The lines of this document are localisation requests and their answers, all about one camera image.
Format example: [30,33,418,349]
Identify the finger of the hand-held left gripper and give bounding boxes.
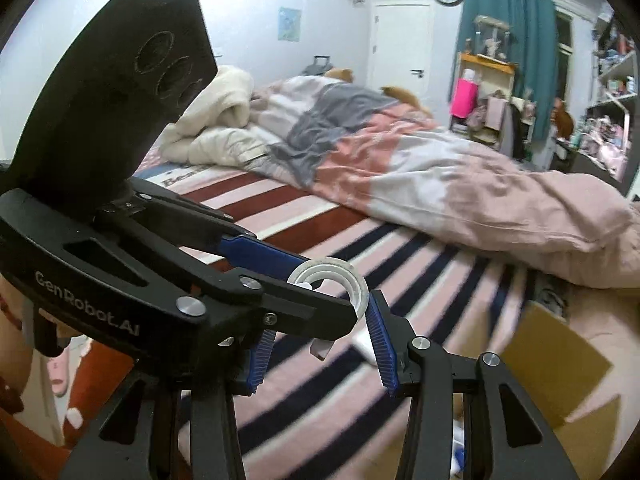
[95,180,313,291]
[177,269,364,347]

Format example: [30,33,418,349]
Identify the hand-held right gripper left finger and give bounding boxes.
[60,329,277,480]

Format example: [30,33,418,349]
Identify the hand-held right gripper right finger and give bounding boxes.
[366,290,571,480]

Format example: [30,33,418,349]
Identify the clear tape roll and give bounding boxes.
[287,256,371,322]

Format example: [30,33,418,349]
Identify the person's left hand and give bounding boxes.
[0,275,88,386]

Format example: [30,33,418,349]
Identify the striped bed blanket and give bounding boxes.
[60,140,543,480]

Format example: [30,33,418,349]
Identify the cream fleece blanket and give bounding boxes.
[160,65,273,168]

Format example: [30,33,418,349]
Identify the pink grey patchwork duvet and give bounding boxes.
[250,75,636,289]

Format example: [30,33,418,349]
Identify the grey suitcase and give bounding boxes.
[300,55,333,77]

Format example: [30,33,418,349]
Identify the pink slipper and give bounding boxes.
[49,352,72,397]

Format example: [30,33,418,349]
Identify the pink ribbed pillow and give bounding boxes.
[565,280,640,480]

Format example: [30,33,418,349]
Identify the white door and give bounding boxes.
[372,2,434,104]

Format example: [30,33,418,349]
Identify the black hanging garment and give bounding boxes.
[506,102,532,157]

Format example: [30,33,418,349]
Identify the pink bag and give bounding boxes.
[450,79,479,119]

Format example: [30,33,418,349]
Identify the brown plush toy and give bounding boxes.
[552,99,575,141]

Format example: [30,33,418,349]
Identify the yellow wooden shelf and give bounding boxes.
[449,52,519,149]

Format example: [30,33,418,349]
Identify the glass display case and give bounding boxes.
[472,15,514,64]

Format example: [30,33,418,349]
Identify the black bookshelf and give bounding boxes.
[565,5,640,196]

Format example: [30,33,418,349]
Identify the teal curtain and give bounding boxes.
[460,0,559,147]

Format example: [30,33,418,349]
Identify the wall poster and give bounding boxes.
[278,7,301,42]

